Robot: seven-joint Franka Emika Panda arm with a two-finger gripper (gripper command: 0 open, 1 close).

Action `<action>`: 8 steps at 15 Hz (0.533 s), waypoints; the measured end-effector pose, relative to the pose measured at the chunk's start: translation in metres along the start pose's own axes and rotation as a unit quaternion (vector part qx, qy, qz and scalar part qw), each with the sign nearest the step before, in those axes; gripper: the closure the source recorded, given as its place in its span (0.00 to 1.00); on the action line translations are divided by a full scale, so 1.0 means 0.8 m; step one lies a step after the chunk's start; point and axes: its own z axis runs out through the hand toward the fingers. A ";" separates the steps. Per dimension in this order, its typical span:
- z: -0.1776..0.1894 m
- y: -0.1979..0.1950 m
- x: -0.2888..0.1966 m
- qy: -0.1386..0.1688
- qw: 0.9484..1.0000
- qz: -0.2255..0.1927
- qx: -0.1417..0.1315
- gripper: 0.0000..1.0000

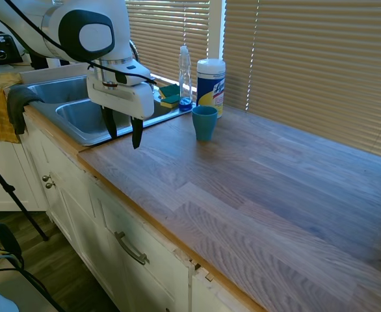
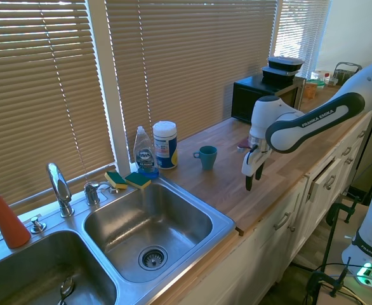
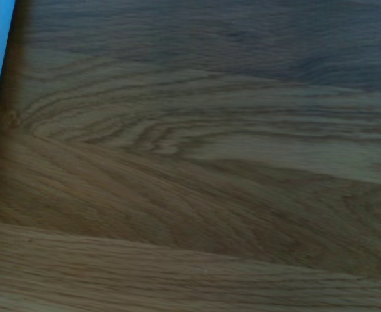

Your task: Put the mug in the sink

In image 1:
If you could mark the chrome faucet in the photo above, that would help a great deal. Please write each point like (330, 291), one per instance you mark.
(135, 49)

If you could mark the black tripod leg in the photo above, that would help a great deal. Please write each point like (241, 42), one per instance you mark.
(18, 204)

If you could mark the yellow green sponge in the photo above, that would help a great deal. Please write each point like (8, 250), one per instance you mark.
(169, 90)
(169, 101)

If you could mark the white kitchen cabinet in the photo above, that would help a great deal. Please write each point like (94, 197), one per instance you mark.
(80, 211)

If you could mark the clear dish soap bottle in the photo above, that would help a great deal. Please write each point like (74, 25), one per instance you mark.
(185, 78)

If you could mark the round metal cabinet knob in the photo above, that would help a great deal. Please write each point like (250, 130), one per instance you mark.
(50, 185)
(46, 178)

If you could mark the teal plastic mug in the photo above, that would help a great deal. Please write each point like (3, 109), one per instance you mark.
(204, 126)

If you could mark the grey cloth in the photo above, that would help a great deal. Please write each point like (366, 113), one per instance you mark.
(16, 104)

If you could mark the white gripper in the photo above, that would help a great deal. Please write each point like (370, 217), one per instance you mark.
(122, 97)

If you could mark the stainless steel double sink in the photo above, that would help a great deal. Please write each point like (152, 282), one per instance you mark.
(76, 113)

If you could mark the black toaster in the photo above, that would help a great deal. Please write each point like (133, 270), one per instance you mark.
(2, 47)

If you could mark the wide tan window blind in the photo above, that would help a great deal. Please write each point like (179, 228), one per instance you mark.
(314, 65)

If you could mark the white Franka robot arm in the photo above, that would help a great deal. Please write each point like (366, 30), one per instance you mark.
(89, 32)

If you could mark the Lysol wipes canister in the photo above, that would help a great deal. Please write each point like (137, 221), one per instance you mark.
(211, 87)

